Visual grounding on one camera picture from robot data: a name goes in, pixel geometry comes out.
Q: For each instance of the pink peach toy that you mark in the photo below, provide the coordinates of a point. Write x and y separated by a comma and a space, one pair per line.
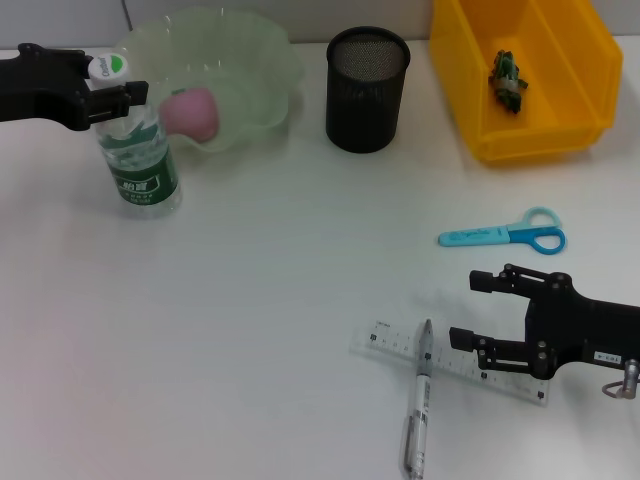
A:
192, 115

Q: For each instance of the blue scissors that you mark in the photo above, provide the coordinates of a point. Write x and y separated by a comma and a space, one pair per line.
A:
475, 236

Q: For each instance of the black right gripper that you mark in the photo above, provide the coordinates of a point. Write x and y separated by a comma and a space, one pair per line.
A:
590, 325

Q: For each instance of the yellow plastic bin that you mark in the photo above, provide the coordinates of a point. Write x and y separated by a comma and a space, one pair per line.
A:
550, 100

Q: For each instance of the black mesh pen holder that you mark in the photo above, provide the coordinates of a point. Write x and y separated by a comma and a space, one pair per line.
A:
365, 110

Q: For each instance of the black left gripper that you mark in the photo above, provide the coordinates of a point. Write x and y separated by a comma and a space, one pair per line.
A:
35, 90

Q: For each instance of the silver white pen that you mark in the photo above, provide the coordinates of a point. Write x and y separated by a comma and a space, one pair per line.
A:
422, 400

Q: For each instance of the green translucent fruit plate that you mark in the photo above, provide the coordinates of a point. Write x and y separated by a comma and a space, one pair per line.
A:
250, 85

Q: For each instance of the transparent plastic ruler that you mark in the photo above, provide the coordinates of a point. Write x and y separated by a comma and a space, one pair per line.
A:
390, 342

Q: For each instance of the water bottle green label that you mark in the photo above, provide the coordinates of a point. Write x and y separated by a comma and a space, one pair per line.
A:
145, 175

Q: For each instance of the green plastic wrapper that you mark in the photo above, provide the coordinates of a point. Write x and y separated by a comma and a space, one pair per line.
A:
507, 85

